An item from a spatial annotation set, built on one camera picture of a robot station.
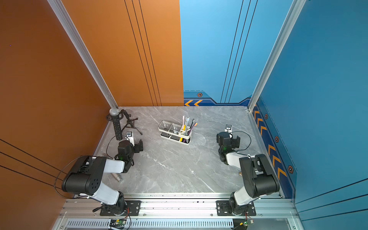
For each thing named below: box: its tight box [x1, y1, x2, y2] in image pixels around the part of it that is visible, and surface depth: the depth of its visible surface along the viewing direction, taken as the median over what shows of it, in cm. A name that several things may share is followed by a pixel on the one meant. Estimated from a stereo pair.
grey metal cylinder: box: [111, 172, 124, 183], surface depth 84 cm
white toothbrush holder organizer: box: [158, 120, 192, 146], surface depth 98 cm
